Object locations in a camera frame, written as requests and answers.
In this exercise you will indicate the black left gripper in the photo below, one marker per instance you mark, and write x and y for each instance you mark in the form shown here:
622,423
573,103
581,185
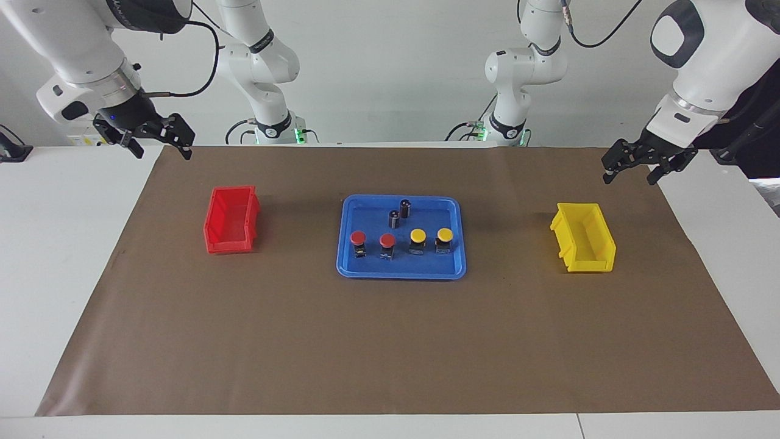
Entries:
655,152

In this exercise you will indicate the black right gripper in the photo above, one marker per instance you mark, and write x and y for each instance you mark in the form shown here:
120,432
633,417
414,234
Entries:
131,116

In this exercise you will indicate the yellow push button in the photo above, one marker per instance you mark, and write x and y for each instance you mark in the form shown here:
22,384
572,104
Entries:
445,234
417,235

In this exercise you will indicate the red push button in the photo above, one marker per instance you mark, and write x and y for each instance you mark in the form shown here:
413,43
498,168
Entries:
358,236
387,240

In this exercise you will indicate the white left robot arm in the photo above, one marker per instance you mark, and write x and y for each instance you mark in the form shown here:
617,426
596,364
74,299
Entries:
707,55

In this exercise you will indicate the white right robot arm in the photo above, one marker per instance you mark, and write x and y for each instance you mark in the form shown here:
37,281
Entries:
73,42

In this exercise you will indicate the blue plastic tray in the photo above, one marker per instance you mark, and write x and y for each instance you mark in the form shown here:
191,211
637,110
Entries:
402,268

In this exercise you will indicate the white power strip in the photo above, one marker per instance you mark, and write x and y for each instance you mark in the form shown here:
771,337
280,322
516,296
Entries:
79,140

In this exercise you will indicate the yellow plastic bin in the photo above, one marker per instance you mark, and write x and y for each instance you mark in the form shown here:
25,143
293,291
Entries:
585,238

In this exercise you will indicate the black stand pole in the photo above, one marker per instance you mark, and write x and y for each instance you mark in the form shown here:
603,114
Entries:
740,149

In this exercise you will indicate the red plastic bin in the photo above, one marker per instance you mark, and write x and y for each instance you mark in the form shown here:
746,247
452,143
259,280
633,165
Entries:
228,222

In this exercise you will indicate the black background panel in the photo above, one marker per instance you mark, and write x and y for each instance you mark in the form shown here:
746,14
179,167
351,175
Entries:
766,100

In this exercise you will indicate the black cylindrical capacitor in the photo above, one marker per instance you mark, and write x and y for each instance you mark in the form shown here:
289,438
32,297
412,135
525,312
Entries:
394,219
406,208

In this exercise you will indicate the brown table mat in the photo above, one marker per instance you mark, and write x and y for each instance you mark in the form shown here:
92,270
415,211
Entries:
390,341

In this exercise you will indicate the black clamp mount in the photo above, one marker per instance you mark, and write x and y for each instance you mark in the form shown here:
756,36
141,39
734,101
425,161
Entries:
12,152

